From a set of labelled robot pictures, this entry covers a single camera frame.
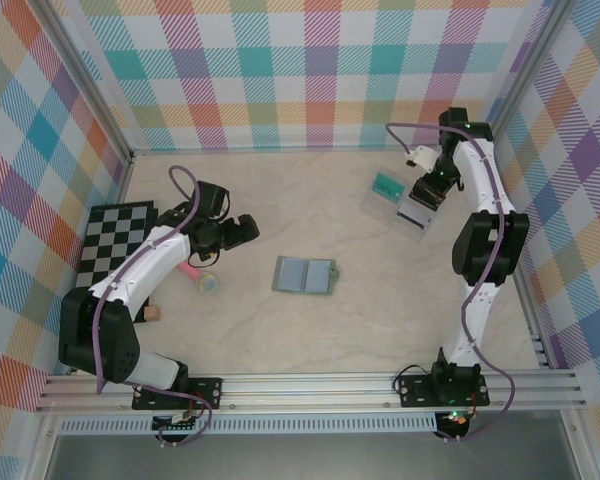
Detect green card holder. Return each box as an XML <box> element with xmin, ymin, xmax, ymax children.
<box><xmin>270</xmin><ymin>255</ymin><xmax>342</xmax><ymax>297</ymax></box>

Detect clear plastic card sleeve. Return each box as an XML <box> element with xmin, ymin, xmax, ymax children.
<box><xmin>361</xmin><ymin>167</ymin><xmax>412</xmax><ymax>222</ymax></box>

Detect grey black box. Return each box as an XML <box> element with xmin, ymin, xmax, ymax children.
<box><xmin>396</xmin><ymin>198</ymin><xmax>439</xmax><ymax>245</ymax></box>

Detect pink cylindrical tube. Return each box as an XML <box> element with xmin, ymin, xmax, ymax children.
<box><xmin>176</xmin><ymin>262</ymin><xmax>220</xmax><ymax>295</ymax></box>

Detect black silver chessboard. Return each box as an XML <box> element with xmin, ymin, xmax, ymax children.
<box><xmin>72</xmin><ymin>200</ymin><xmax>160</xmax><ymax>301</ymax></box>

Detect small controller circuit board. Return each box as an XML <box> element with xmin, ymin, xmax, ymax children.
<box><xmin>151</xmin><ymin>412</ymin><xmax>202</xmax><ymax>447</ymax></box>
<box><xmin>433</xmin><ymin>409</ymin><xmax>471</xmax><ymax>442</ymax></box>

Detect grey metal panel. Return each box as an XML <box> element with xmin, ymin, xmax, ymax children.
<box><xmin>44</xmin><ymin>433</ymin><xmax>581</xmax><ymax>480</ymax></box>

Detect aluminium frame side rail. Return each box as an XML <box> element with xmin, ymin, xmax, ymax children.
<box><xmin>478</xmin><ymin>152</ymin><xmax>555</xmax><ymax>370</ymax></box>
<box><xmin>67</xmin><ymin>154</ymin><xmax>136</xmax><ymax>376</ymax></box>

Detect aluminium frame post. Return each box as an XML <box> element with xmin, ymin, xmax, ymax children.
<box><xmin>478</xmin><ymin>0</ymin><xmax>571</xmax><ymax>159</ymax></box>
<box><xmin>38</xmin><ymin>0</ymin><xmax>135</xmax><ymax>166</ymax></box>

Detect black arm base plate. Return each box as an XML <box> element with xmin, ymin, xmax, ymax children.
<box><xmin>131</xmin><ymin>377</ymin><xmax>225</xmax><ymax>412</ymax></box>
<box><xmin>395</xmin><ymin>373</ymin><xmax>491</xmax><ymax>409</ymax></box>

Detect wide aluminium mounting rail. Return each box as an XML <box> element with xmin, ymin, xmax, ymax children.
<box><xmin>36</xmin><ymin>370</ymin><xmax>590</xmax><ymax>414</ymax></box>

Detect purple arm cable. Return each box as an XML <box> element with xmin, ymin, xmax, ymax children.
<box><xmin>385</xmin><ymin>122</ymin><xmax>516</xmax><ymax>444</ymax></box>
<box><xmin>93</xmin><ymin>166</ymin><xmax>214</xmax><ymax>447</ymax></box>

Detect slotted grey cable duct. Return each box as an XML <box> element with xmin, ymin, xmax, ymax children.
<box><xmin>58</xmin><ymin>417</ymin><xmax>439</xmax><ymax>435</ymax></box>

